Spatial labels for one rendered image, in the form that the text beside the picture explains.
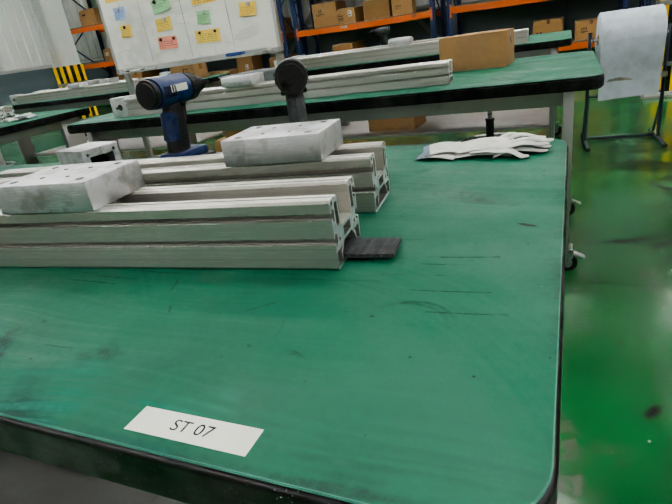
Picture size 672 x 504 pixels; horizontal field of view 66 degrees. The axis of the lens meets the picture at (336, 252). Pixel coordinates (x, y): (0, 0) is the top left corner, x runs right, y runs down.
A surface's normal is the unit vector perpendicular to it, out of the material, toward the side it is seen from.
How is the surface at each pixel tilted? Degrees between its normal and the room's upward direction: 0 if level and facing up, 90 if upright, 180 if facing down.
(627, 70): 101
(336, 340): 0
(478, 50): 89
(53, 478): 0
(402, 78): 90
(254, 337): 0
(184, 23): 90
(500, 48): 89
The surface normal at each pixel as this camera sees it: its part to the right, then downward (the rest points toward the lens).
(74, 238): -0.29, 0.42
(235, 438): -0.14, -0.91
